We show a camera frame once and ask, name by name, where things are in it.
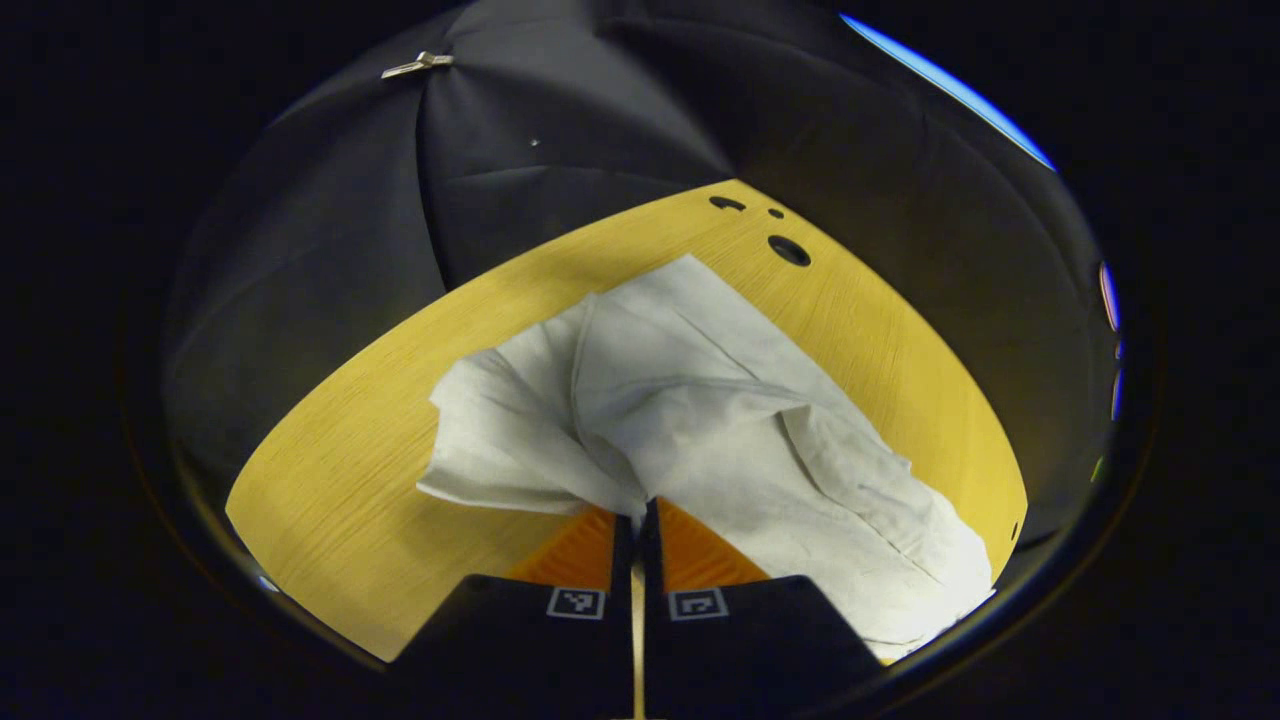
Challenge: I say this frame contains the black backdrop cloth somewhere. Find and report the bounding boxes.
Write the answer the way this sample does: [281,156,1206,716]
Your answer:
[163,0,1123,546]

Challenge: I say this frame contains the silver metal clip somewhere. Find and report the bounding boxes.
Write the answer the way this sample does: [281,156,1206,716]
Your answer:
[381,51,454,80]

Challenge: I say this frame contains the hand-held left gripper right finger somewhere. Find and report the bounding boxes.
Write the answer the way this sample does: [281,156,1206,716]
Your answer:
[643,498,886,720]

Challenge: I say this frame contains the white jeans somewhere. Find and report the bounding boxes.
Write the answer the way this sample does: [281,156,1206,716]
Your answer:
[417,254,997,664]

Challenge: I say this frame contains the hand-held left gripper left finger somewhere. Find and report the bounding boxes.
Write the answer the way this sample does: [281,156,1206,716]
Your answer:
[395,507,636,720]

